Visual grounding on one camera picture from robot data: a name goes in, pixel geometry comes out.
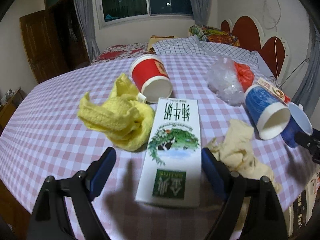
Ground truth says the grey curtain left of window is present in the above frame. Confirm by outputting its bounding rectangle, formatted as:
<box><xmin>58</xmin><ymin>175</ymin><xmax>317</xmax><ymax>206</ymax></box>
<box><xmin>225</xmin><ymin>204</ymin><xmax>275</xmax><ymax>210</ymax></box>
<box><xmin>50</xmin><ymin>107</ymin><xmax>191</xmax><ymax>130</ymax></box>
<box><xmin>73</xmin><ymin>0</ymin><xmax>100</xmax><ymax>62</ymax></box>

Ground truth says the red paper cup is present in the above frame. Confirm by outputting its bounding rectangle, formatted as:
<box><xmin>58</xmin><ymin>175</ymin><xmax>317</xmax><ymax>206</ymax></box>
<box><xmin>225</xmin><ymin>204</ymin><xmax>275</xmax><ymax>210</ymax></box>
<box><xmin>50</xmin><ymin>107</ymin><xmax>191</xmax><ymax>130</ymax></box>
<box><xmin>130</xmin><ymin>54</ymin><xmax>173</xmax><ymax>103</ymax></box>

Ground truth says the white hanging cable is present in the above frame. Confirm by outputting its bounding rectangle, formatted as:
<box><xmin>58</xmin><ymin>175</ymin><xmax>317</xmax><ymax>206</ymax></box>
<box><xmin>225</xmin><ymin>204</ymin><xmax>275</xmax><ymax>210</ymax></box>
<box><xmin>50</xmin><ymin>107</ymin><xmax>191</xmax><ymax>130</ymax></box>
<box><xmin>262</xmin><ymin>0</ymin><xmax>284</xmax><ymax>78</ymax></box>

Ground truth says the red plastic bag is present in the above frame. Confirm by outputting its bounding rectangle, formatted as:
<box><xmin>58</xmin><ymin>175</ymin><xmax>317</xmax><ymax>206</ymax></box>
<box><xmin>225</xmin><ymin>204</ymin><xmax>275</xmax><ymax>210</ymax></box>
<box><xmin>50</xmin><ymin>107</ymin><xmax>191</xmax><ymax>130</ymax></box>
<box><xmin>234</xmin><ymin>62</ymin><xmax>255</xmax><ymax>92</ymax></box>

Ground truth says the red white nut-milk carton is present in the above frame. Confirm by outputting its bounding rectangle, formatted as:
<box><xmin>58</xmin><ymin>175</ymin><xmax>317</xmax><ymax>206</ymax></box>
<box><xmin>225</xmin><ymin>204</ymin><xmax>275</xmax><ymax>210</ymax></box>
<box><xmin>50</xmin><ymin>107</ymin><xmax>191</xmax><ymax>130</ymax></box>
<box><xmin>257</xmin><ymin>77</ymin><xmax>291</xmax><ymax>104</ymax></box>

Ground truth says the brown wooden door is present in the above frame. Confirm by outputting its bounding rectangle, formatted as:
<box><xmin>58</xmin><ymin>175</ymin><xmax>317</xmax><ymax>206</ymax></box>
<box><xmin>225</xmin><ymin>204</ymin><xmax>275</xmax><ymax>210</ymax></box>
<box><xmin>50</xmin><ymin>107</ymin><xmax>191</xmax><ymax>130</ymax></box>
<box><xmin>20</xmin><ymin>10</ymin><xmax>89</xmax><ymax>83</ymax></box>

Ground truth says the yellow folded blanket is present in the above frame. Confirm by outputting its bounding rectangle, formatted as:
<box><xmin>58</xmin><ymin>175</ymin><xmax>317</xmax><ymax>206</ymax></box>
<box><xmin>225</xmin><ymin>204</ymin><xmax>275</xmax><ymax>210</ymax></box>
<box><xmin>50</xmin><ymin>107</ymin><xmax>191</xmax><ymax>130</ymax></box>
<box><xmin>147</xmin><ymin>35</ymin><xmax>177</xmax><ymax>50</ymax></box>

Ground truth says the floral red bedspread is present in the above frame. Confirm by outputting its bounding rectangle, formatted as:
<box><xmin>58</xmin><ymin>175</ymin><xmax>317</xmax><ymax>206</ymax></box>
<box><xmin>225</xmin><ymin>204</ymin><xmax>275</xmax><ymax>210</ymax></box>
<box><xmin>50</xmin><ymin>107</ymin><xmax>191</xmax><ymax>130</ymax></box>
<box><xmin>91</xmin><ymin>42</ymin><xmax>148</xmax><ymax>65</ymax></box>

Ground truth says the white grid-pattern sheet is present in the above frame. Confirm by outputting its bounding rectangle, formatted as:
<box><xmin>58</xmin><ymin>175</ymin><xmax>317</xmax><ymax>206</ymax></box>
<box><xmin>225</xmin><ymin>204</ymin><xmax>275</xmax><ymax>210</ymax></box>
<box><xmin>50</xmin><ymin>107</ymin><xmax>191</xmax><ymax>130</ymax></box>
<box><xmin>153</xmin><ymin>35</ymin><xmax>274</xmax><ymax>77</ymax></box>

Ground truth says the colourful floral pillow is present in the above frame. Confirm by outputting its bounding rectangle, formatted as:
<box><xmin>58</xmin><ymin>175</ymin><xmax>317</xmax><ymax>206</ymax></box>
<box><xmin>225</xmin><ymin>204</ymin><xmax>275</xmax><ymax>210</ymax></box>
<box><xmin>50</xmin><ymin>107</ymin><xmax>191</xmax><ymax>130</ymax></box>
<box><xmin>189</xmin><ymin>24</ymin><xmax>240</xmax><ymax>47</ymax></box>

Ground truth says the beige cloth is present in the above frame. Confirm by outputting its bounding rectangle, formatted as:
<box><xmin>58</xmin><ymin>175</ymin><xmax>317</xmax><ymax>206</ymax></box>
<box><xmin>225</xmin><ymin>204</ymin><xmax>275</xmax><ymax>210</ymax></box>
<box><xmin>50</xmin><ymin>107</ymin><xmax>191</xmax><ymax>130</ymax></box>
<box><xmin>206</xmin><ymin>119</ymin><xmax>282</xmax><ymax>193</ymax></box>

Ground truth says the pink checkered tablecloth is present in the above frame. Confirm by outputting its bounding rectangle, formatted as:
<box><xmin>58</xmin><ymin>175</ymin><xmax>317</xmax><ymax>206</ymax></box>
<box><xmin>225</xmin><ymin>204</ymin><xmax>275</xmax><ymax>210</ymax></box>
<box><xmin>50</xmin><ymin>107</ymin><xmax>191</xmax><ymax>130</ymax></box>
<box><xmin>0</xmin><ymin>53</ymin><xmax>318</xmax><ymax>240</ymax></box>

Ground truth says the aluminium frame window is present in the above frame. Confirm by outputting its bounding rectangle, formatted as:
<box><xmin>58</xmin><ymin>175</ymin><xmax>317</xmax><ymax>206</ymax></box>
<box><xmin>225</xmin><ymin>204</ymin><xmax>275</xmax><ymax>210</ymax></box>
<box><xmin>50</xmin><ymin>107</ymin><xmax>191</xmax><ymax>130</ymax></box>
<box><xmin>95</xmin><ymin>0</ymin><xmax>193</xmax><ymax>28</ymax></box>

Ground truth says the white appliance with buttons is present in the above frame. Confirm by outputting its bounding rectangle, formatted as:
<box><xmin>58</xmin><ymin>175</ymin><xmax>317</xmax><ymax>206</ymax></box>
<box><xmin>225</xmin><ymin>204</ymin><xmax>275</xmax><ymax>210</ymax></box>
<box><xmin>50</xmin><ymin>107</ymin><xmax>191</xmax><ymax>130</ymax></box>
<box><xmin>284</xmin><ymin>172</ymin><xmax>319</xmax><ymax>239</ymax></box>

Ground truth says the blue patterned paper cup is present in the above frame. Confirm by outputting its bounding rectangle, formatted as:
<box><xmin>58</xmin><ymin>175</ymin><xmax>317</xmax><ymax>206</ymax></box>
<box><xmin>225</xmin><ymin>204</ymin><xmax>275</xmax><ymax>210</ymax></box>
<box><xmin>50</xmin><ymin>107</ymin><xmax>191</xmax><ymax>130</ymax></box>
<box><xmin>244</xmin><ymin>85</ymin><xmax>291</xmax><ymax>140</ymax></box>

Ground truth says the yellow cloth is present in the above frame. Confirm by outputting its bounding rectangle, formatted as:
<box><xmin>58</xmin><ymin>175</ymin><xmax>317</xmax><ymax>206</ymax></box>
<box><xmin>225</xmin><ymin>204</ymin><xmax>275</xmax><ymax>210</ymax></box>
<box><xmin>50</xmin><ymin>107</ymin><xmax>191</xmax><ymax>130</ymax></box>
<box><xmin>78</xmin><ymin>73</ymin><xmax>155</xmax><ymax>152</ymax></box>

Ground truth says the clear plastic bag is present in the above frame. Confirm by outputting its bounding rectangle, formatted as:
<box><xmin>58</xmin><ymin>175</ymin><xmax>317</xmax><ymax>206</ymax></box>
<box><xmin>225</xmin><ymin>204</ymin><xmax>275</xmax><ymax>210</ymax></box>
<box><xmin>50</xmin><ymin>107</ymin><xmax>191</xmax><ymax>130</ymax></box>
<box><xmin>206</xmin><ymin>57</ymin><xmax>245</xmax><ymax>106</ymax></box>

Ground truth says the red heart-shaped headboard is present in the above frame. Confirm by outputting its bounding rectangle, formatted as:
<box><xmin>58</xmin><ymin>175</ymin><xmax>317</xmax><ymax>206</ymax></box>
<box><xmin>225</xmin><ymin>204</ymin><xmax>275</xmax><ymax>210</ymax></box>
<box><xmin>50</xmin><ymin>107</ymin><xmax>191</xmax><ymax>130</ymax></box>
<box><xmin>220</xmin><ymin>16</ymin><xmax>291</xmax><ymax>80</ymax></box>

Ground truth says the green white milk carton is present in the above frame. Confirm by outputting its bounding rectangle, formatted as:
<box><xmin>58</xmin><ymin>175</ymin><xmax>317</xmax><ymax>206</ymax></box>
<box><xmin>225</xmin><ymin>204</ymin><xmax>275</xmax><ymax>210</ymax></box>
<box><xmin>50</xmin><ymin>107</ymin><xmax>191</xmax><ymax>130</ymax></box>
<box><xmin>135</xmin><ymin>98</ymin><xmax>201</xmax><ymax>208</ymax></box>

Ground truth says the grey tied curtain at right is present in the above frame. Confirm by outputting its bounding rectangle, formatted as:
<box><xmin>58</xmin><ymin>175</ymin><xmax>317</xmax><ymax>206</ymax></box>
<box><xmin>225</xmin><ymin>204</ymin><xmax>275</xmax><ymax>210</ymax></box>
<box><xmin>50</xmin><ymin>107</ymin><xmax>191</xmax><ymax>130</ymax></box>
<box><xmin>293</xmin><ymin>17</ymin><xmax>319</xmax><ymax>118</ymax></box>

